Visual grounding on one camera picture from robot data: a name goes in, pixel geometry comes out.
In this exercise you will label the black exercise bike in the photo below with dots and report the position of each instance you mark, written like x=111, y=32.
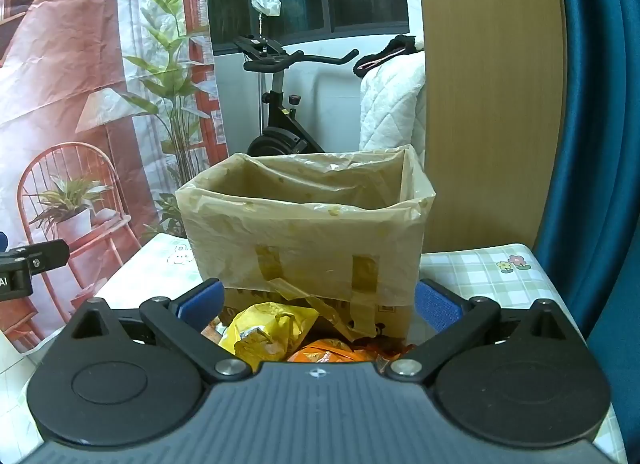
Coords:
x=280, y=134

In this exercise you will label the white plastic bag cover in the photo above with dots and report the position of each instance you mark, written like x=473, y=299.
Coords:
x=266, y=1

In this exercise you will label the cardboard box with plastic liner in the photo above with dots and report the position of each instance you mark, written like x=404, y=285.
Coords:
x=300, y=234

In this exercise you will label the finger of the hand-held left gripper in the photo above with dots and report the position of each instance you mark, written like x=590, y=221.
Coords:
x=47, y=253

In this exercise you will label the blue curtain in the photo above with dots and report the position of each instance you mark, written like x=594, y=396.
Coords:
x=600, y=144

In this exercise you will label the orange snack packet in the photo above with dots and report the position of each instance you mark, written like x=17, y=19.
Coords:
x=330, y=351

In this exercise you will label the black and pink garment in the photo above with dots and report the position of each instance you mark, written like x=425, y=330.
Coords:
x=370, y=64

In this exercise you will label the wooden board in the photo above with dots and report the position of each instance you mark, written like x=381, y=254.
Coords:
x=490, y=94

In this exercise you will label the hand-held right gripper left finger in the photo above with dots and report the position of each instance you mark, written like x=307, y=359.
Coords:
x=202, y=301

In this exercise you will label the white quilted blanket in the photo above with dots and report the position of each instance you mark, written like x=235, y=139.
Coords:
x=390, y=104

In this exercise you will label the checked tablecloth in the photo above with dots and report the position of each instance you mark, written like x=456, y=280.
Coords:
x=500, y=274

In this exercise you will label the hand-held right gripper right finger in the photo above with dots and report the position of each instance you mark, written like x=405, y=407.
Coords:
x=437, y=306

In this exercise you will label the printed backdrop cloth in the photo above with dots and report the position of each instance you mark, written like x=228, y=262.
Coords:
x=75, y=44

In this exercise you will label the yellow snack packet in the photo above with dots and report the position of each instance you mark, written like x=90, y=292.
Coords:
x=270, y=329

